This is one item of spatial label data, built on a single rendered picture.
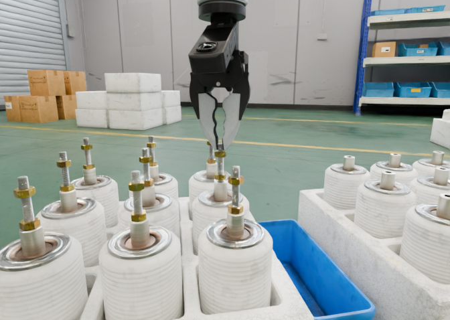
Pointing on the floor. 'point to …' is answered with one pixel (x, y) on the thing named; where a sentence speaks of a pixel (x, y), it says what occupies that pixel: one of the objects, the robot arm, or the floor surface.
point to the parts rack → (410, 20)
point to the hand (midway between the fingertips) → (219, 142)
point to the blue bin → (317, 274)
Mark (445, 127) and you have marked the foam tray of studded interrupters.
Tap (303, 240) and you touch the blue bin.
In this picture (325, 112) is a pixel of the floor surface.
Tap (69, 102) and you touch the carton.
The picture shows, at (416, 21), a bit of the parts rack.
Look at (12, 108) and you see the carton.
